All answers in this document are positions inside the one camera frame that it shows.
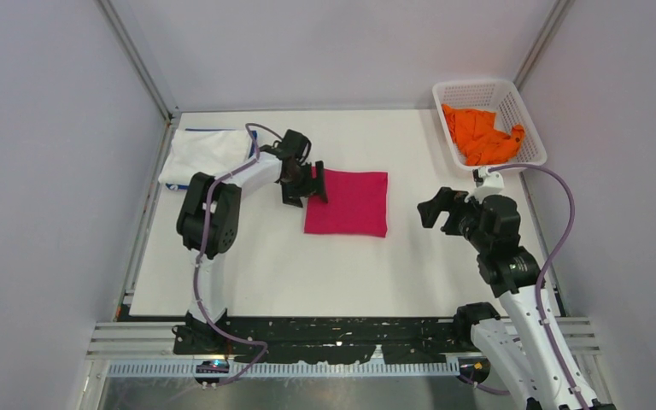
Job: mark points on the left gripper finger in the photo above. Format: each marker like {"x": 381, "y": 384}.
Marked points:
{"x": 318, "y": 187}
{"x": 291, "y": 200}

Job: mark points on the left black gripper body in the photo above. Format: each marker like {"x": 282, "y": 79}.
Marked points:
{"x": 302, "y": 177}

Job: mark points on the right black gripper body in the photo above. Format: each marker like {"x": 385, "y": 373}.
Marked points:
{"x": 470, "y": 219}

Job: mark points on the pink t shirt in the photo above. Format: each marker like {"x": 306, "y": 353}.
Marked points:
{"x": 357, "y": 205}

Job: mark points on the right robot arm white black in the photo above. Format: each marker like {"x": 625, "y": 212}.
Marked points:
{"x": 536, "y": 365}

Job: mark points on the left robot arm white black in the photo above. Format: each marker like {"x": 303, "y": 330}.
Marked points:
{"x": 209, "y": 218}

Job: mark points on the orange t shirt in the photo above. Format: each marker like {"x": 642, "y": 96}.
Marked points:
{"x": 474, "y": 133}

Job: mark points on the white plastic basket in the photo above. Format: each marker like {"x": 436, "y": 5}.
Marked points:
{"x": 498, "y": 96}

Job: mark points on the folded white t shirt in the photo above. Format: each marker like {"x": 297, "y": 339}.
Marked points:
{"x": 203, "y": 153}

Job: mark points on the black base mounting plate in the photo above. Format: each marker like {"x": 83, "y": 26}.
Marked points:
{"x": 334, "y": 340}

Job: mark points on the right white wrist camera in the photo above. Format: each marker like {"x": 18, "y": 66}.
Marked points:
{"x": 487, "y": 183}

